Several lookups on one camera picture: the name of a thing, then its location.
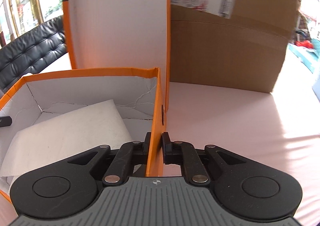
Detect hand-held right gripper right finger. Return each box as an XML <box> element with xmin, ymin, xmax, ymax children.
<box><xmin>161</xmin><ymin>131</ymin><xmax>250</xmax><ymax>184</ymax></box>

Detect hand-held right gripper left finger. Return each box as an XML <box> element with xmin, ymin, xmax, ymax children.
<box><xmin>66</xmin><ymin>131</ymin><xmax>152</xmax><ymax>186</ymax></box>

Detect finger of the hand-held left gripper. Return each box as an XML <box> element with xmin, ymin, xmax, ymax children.
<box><xmin>0</xmin><ymin>115</ymin><xmax>12</xmax><ymax>128</ymax></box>

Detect orange storage box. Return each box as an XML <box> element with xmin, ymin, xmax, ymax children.
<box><xmin>0</xmin><ymin>67</ymin><xmax>165</xmax><ymax>226</ymax></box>

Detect white paper sheet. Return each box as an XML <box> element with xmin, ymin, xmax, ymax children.
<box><xmin>0</xmin><ymin>99</ymin><xmax>134</xmax><ymax>178</ymax></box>

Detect black leather sofa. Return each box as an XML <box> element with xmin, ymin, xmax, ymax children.
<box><xmin>0</xmin><ymin>15</ymin><xmax>68</xmax><ymax>94</ymax></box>

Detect brown cardboard box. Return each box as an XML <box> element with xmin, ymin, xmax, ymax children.
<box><xmin>166</xmin><ymin>0</ymin><xmax>300</xmax><ymax>94</ymax></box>

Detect orange box lid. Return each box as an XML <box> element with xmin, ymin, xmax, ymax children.
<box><xmin>62</xmin><ymin>0</ymin><xmax>172</xmax><ymax>113</ymax></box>

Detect white teal carton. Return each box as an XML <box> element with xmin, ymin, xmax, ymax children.
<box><xmin>287</xmin><ymin>42</ymin><xmax>320</xmax><ymax>74</ymax></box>

